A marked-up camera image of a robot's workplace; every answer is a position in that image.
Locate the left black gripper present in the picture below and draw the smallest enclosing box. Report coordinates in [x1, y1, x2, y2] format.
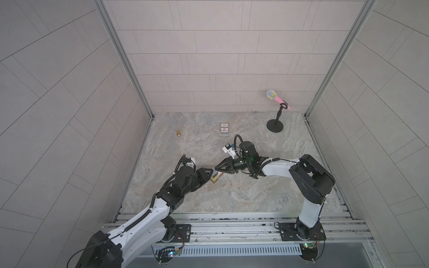
[180, 167, 214, 197]

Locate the white long lego brick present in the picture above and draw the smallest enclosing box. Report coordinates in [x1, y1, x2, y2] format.
[211, 172, 223, 178]

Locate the yellow lego brick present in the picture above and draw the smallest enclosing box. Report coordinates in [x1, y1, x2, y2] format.
[210, 177, 219, 184]

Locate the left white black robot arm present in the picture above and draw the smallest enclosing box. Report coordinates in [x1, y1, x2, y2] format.
[76, 155, 214, 268]

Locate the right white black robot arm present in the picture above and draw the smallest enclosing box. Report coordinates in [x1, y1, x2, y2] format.
[214, 135, 335, 243]

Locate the red white card box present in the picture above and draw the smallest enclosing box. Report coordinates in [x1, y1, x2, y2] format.
[220, 123, 229, 135]

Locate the black microphone stand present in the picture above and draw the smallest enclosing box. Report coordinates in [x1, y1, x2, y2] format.
[267, 103, 288, 133]

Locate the pink toy microphone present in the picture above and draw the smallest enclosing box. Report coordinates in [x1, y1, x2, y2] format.
[267, 89, 289, 109]

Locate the left circuit board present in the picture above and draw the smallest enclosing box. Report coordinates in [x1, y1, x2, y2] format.
[157, 246, 182, 264]

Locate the circuit board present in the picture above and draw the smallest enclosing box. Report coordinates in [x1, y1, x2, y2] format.
[299, 243, 319, 262]
[157, 246, 182, 264]

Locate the right circuit board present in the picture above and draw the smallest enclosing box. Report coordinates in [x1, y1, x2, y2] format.
[299, 243, 319, 262]

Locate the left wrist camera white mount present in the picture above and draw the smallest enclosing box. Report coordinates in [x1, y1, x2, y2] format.
[184, 157, 196, 171]

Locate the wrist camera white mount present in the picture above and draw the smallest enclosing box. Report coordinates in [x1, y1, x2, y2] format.
[184, 157, 196, 171]
[222, 144, 238, 159]

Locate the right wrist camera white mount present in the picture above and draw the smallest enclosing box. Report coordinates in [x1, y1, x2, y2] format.
[222, 144, 238, 159]

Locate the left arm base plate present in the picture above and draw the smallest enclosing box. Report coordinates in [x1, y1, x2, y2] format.
[160, 224, 192, 243]

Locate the aluminium rail frame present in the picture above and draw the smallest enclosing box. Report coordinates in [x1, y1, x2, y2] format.
[90, 211, 383, 259]

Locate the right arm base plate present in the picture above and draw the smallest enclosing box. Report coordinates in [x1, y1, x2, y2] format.
[275, 222, 326, 241]

